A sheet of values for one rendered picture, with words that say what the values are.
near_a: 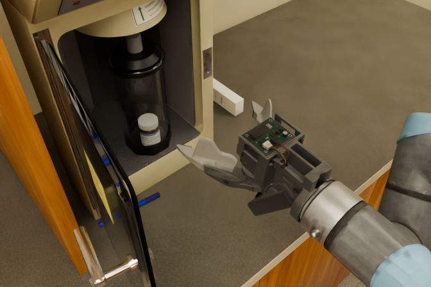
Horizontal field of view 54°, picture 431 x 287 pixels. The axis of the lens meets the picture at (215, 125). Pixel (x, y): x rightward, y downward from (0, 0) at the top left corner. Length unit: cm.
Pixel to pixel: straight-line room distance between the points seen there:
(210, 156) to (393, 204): 25
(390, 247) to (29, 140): 46
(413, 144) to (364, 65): 79
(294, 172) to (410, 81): 85
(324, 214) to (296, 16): 112
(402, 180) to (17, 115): 49
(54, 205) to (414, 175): 51
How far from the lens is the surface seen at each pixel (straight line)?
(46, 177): 65
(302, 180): 52
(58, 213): 72
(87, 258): 57
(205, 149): 57
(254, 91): 119
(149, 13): 74
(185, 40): 84
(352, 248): 51
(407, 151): 60
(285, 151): 53
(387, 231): 51
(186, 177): 97
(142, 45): 79
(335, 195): 52
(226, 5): 146
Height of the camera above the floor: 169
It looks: 44 degrees down
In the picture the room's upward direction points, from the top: straight up
